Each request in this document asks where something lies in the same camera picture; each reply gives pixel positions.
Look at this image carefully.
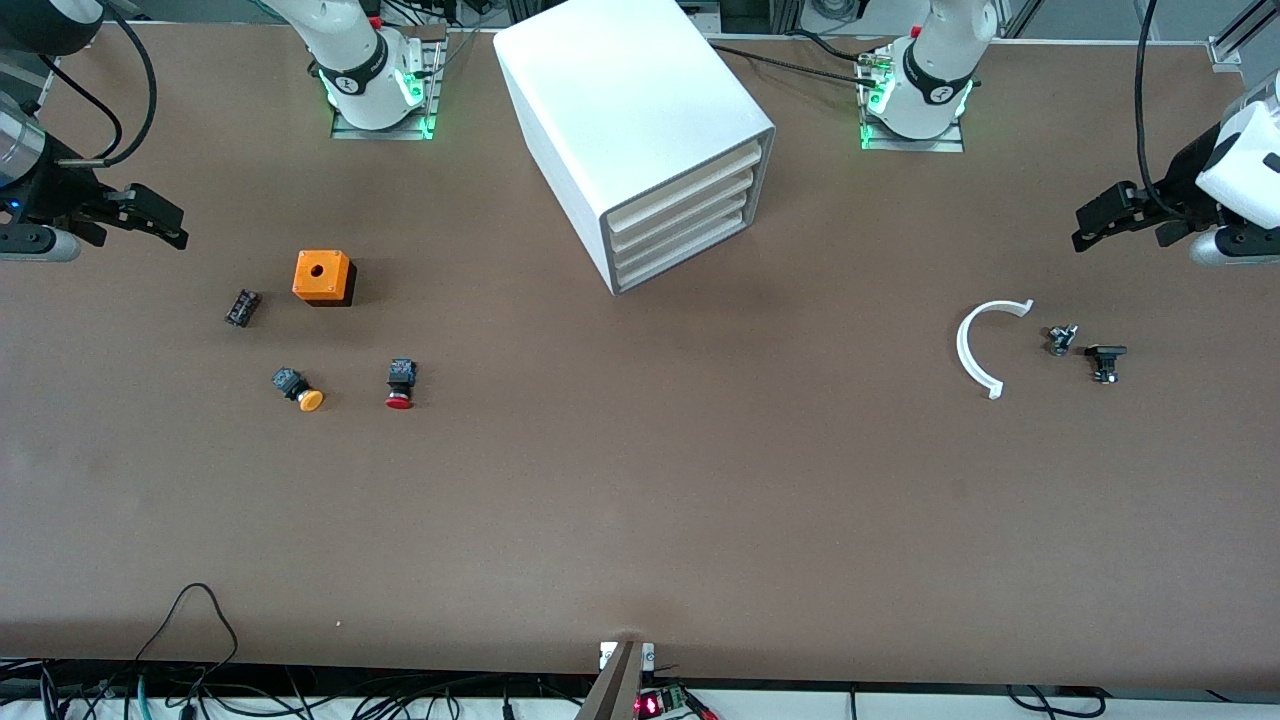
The yellow push button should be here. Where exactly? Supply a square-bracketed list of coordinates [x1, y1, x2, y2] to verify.
[271, 367, 326, 413]

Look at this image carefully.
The white curved plastic arc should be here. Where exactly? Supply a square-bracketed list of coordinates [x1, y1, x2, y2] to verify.
[956, 298, 1035, 400]

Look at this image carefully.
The circuit board with red light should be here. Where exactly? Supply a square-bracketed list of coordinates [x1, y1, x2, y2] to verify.
[636, 682, 719, 720]

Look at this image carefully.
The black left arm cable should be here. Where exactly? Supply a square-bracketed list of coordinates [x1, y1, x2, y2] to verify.
[1134, 0, 1171, 216]

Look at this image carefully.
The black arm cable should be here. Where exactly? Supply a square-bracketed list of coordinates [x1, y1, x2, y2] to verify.
[1134, 0, 1171, 216]
[40, 0, 159, 166]

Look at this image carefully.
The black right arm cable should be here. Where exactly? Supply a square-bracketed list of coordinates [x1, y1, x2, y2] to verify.
[40, 0, 159, 166]

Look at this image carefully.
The aluminium frame profile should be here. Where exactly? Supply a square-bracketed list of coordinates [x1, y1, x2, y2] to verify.
[1207, 0, 1280, 67]

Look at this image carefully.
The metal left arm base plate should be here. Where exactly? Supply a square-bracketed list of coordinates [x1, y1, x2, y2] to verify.
[856, 52, 966, 154]

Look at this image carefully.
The orange button enclosure box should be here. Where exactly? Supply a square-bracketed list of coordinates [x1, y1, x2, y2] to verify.
[292, 250, 357, 307]

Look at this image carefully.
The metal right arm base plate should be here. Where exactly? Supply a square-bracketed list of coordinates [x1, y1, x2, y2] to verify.
[330, 38, 443, 141]

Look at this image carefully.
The black cable on table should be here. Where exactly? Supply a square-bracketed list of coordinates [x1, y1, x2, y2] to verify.
[708, 28, 886, 79]

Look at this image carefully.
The black looped cable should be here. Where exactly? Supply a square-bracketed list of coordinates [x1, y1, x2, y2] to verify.
[133, 583, 240, 669]

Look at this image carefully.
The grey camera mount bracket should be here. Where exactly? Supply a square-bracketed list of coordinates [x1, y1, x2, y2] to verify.
[574, 640, 656, 720]

